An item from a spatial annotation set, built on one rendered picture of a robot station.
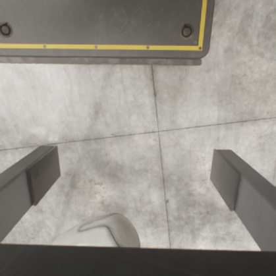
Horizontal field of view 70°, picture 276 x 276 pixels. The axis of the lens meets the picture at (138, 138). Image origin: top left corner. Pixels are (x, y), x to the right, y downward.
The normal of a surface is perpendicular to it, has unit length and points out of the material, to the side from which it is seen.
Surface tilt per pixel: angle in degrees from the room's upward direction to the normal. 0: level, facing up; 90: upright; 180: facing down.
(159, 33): 0
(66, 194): 0
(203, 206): 0
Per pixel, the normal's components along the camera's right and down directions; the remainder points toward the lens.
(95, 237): -0.29, -0.64
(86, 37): -0.02, 0.30
